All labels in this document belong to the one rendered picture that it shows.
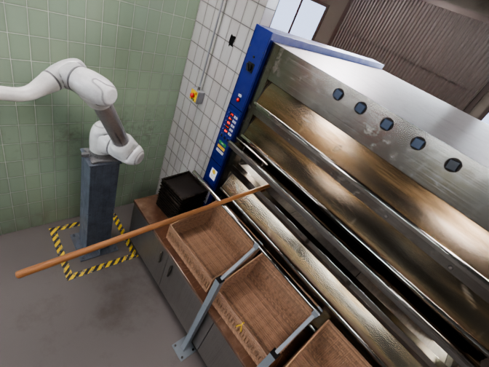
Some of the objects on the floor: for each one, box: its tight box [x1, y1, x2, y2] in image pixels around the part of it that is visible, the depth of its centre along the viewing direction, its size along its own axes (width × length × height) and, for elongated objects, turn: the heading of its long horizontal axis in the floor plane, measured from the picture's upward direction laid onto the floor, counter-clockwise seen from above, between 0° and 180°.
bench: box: [129, 194, 336, 367], centre depth 218 cm, size 56×242×58 cm, turn 17°
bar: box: [172, 170, 322, 367], centre depth 195 cm, size 31×127×118 cm, turn 17°
